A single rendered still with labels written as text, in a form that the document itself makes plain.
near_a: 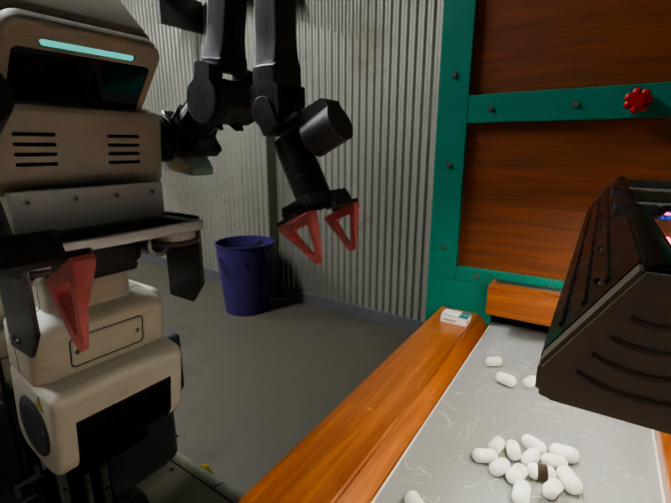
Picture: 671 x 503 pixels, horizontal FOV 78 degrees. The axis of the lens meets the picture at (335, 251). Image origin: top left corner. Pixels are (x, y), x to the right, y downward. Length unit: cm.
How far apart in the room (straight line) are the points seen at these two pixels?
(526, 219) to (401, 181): 165
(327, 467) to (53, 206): 51
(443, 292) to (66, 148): 84
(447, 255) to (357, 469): 62
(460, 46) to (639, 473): 83
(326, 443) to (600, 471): 37
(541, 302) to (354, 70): 211
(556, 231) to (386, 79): 185
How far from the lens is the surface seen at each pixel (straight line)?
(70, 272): 40
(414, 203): 257
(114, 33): 71
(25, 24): 66
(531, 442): 69
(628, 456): 76
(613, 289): 22
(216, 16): 79
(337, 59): 287
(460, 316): 99
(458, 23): 106
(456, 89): 103
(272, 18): 70
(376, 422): 66
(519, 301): 98
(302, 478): 58
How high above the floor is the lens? 116
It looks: 14 degrees down
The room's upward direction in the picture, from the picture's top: straight up
